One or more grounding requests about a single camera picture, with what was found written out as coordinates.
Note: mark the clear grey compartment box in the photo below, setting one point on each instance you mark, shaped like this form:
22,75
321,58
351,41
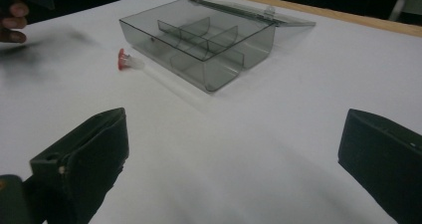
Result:
212,44

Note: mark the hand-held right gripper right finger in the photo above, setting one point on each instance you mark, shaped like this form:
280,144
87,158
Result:
381,157

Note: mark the grey metal stand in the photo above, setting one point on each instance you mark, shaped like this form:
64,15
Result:
403,3

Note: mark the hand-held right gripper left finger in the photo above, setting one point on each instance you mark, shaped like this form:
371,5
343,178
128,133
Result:
89,157

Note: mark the clear tube with red cap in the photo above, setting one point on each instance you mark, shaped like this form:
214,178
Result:
127,60

